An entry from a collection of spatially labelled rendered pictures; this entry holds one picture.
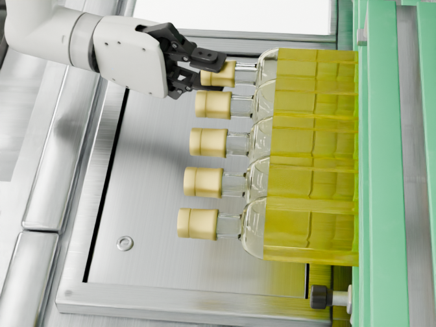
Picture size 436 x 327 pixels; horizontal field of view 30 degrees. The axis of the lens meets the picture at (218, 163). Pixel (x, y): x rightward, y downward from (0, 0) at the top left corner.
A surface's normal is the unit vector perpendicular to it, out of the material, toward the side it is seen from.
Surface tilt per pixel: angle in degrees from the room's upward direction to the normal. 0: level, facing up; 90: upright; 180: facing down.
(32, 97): 90
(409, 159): 90
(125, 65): 76
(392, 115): 90
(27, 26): 86
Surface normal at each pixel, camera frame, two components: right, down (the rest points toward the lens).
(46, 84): -0.04, -0.60
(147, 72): -0.37, 0.75
